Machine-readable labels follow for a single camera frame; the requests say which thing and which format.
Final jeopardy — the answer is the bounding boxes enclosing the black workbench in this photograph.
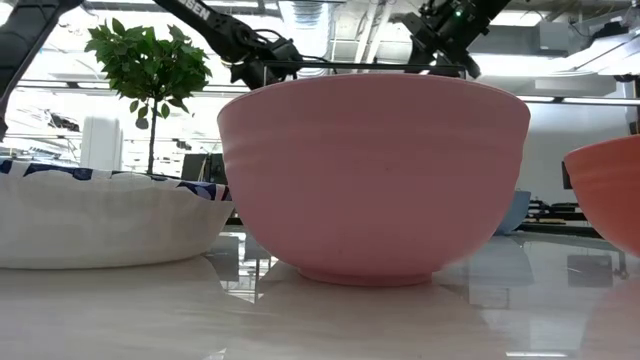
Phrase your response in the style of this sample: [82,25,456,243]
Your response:
[519,199,601,237]

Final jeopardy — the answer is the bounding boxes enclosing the blue patterned white paper bowl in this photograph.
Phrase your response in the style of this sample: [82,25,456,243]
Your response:
[0,159,235,271]

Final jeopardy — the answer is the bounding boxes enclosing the white building column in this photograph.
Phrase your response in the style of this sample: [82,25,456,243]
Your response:
[79,117,124,171]

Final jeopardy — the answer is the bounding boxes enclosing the black metal frame shelf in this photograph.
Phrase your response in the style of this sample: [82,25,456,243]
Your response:
[262,60,467,90]

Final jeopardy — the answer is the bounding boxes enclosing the pink bowl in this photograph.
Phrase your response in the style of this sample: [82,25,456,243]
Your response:
[217,73,532,288]

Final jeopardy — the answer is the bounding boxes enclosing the potted green tree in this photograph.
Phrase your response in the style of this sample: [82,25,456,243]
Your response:
[83,18,214,176]

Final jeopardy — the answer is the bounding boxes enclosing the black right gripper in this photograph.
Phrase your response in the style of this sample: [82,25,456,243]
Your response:
[399,0,484,80]

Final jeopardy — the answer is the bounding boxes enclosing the orange bowl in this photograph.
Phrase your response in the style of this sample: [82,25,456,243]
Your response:
[563,134,640,259]

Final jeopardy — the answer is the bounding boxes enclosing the black computer monitor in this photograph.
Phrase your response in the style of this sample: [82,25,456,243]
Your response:
[180,152,229,186]

